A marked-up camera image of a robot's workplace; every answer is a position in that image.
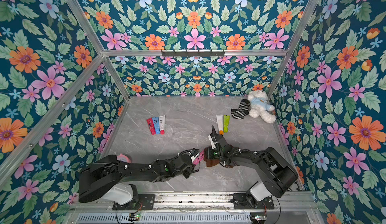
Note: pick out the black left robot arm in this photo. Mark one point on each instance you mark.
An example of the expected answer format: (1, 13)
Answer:
(98, 178)

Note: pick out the blue toothpaste tube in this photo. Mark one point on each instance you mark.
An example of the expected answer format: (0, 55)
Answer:
(156, 124)

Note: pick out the green Curaprox toothpaste tube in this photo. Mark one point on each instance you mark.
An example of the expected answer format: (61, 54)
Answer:
(226, 121)

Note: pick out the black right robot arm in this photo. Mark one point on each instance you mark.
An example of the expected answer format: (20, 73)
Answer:
(275, 173)

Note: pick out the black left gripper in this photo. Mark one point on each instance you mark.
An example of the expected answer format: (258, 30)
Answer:
(193, 168)

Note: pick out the pink round object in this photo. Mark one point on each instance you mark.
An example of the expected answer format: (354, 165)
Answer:
(123, 158)

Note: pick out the black hook rail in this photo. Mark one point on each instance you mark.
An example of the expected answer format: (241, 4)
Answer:
(192, 53)

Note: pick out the red Curaprox toothpaste tube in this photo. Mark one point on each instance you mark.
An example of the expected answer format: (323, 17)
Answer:
(151, 126)

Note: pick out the white tube red cap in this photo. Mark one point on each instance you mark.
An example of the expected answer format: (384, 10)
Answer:
(162, 124)

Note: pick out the brown cloth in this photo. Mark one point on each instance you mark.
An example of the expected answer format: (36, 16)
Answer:
(214, 162)

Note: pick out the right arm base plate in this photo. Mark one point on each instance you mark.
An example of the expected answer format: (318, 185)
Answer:
(243, 201)

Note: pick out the white tube orange cap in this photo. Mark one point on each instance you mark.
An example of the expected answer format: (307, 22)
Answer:
(220, 126)

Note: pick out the striped black white sock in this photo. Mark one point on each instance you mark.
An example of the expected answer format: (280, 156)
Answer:
(242, 111)

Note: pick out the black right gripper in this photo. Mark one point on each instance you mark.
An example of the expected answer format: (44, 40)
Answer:
(217, 142)

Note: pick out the white teddy bear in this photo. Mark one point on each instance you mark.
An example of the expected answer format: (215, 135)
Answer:
(260, 107)

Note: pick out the pink Curaprox toothpaste tube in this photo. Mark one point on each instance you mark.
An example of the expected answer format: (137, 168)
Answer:
(199, 158)

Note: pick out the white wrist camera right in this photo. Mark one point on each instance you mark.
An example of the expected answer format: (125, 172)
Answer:
(213, 146)

